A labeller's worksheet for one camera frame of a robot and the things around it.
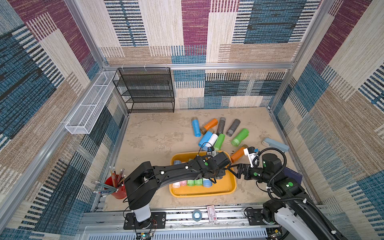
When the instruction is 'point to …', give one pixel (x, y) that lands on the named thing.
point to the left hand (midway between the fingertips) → (223, 171)
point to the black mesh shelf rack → (146, 90)
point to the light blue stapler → (270, 142)
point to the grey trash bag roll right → (233, 127)
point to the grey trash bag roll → (221, 126)
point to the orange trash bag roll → (211, 124)
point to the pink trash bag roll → (183, 183)
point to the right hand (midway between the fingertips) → (234, 170)
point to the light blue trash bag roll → (205, 139)
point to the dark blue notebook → (290, 173)
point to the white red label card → (212, 213)
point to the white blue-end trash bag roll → (211, 142)
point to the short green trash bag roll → (198, 182)
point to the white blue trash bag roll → (176, 185)
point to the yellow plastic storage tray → (225, 186)
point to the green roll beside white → (219, 141)
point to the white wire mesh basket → (84, 117)
